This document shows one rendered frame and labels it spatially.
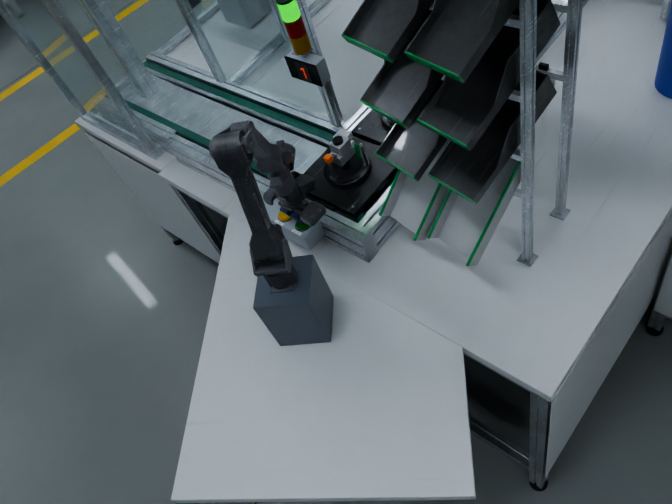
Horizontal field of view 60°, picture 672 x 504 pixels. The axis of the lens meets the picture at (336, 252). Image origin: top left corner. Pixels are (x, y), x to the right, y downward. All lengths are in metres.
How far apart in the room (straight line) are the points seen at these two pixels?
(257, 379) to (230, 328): 0.19
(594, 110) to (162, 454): 2.05
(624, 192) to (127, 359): 2.20
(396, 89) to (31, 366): 2.46
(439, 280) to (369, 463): 0.50
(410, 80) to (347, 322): 0.64
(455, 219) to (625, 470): 1.17
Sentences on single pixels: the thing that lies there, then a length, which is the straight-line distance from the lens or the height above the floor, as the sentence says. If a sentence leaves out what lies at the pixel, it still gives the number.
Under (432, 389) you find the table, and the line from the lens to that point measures 1.42.
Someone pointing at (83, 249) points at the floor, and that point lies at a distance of 3.54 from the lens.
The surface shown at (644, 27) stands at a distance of 2.26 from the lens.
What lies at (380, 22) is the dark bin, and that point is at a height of 1.53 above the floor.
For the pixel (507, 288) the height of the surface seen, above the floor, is 0.86.
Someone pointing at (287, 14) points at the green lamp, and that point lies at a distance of 1.62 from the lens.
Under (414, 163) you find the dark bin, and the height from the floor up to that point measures 1.20.
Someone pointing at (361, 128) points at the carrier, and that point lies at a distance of 1.83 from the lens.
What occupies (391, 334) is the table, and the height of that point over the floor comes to 0.86.
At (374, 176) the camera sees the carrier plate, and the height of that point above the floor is 0.97.
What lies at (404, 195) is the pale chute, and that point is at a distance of 1.51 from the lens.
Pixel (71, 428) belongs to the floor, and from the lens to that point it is 2.94.
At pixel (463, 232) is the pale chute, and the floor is 1.02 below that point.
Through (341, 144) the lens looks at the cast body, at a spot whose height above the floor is 1.09.
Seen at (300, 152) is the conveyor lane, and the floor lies 0.92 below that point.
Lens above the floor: 2.16
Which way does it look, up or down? 51 degrees down
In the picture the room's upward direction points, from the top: 24 degrees counter-clockwise
